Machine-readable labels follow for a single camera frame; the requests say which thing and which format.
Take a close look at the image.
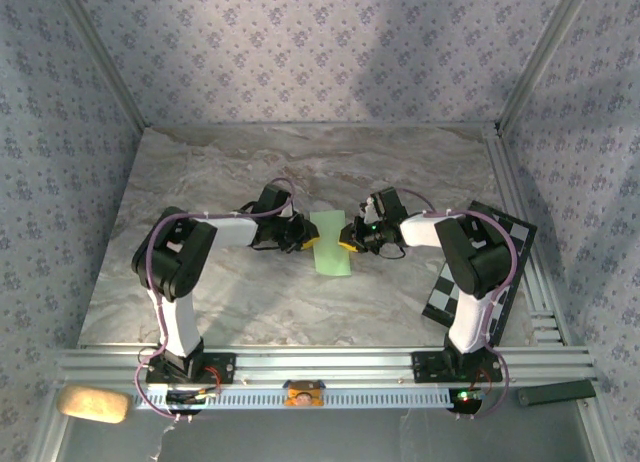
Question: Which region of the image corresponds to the long aluminium mounting rail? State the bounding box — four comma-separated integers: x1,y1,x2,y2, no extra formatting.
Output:
53,346,596,388

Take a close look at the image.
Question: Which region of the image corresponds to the black white checkerboard panel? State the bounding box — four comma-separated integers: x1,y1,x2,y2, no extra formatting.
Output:
422,200,539,347

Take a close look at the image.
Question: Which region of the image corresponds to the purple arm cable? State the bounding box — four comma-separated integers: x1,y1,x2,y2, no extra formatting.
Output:
133,177,297,424
394,187,517,422

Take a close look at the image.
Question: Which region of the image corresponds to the slotted grey cable duct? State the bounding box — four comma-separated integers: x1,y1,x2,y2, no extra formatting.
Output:
132,385,459,411

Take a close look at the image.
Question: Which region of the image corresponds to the orange cartoon figure toy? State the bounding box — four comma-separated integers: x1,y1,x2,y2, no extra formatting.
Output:
282,379,326,409

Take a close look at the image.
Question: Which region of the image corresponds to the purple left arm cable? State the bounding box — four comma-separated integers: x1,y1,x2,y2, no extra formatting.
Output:
133,177,297,424

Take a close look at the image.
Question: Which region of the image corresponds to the flat black bar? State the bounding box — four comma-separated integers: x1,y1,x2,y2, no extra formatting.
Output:
516,380,598,408

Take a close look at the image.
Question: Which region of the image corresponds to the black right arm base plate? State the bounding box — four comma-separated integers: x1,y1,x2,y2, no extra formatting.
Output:
411,350,504,384

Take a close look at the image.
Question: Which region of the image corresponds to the light green paper sheet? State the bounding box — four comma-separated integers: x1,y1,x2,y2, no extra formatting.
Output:
308,209,353,278

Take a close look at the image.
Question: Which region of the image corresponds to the aluminium side rail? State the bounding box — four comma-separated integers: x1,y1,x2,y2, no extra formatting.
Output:
482,126,571,346

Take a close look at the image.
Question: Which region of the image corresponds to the slanted aluminium frame post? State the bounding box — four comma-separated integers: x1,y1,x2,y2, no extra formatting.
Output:
497,0,596,133
49,0,149,131

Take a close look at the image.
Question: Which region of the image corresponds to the beige sponge block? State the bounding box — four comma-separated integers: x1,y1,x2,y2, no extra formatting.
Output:
56,384,132,425

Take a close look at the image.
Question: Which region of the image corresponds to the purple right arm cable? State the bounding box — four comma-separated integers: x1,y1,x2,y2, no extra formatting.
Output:
394,187,517,422

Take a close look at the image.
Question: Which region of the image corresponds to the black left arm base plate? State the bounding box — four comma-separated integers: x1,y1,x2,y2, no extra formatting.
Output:
145,352,237,385

